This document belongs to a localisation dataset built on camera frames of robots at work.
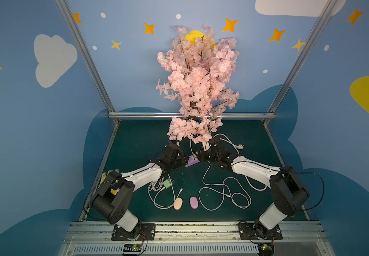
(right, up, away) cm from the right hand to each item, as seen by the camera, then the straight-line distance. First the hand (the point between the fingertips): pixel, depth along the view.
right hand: (199, 149), depth 90 cm
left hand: (-6, -4, 0) cm, 7 cm away
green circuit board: (-31, -44, -18) cm, 57 cm away
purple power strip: (-4, -8, +7) cm, 12 cm away
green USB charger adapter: (-18, -19, -2) cm, 27 cm away
